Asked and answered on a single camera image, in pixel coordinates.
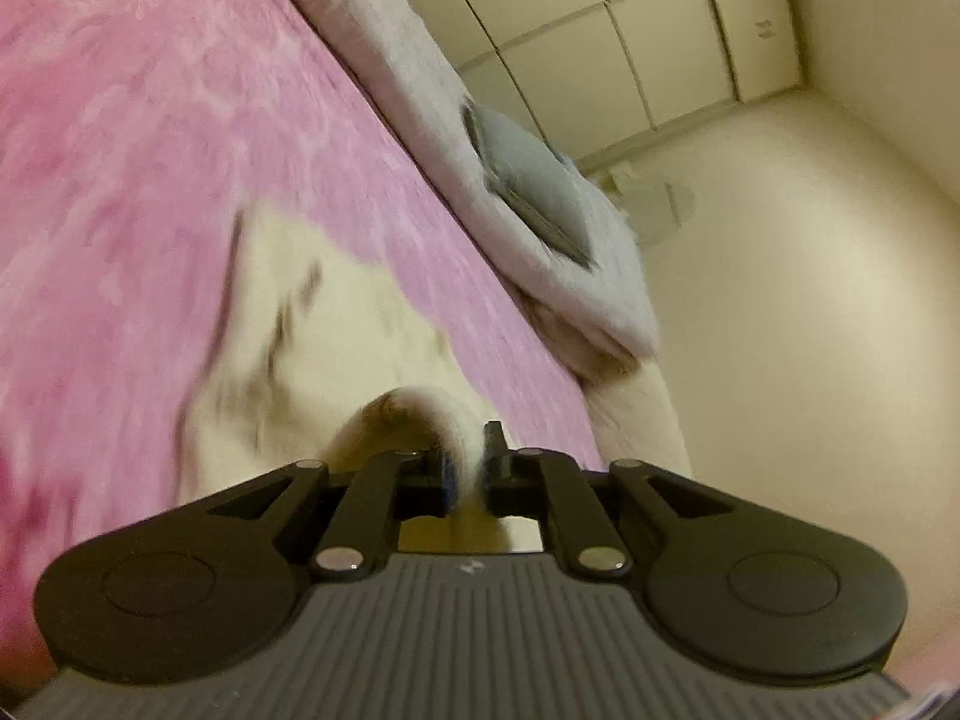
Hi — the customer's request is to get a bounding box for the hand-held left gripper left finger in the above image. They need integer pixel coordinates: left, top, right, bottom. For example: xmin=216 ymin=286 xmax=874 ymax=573
xmin=206 ymin=448 xmax=460 ymax=582

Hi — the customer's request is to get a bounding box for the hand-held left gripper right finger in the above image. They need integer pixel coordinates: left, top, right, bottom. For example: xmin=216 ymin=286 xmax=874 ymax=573
xmin=481 ymin=421 xmax=743 ymax=584

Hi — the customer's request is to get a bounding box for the cream sweater with blue stripes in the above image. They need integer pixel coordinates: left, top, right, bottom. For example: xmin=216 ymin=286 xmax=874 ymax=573
xmin=176 ymin=208 xmax=547 ymax=554

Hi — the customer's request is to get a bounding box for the cream bed sheet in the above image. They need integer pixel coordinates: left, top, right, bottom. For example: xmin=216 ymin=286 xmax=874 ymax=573
xmin=583 ymin=358 xmax=695 ymax=478

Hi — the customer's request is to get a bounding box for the grey fluffy duvet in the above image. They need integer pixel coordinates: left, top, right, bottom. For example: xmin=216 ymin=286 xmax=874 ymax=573
xmin=251 ymin=0 xmax=662 ymax=385

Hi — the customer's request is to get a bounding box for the grey pillow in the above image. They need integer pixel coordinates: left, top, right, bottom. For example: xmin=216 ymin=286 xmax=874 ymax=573
xmin=459 ymin=100 xmax=598 ymax=269

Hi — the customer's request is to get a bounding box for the pink floral blanket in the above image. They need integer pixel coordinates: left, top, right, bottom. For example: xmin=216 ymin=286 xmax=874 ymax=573
xmin=0 ymin=0 xmax=607 ymax=695

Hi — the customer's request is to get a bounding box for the cream wardrobe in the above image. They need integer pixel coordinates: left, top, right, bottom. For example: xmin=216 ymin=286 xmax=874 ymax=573
xmin=371 ymin=0 xmax=808 ymax=175

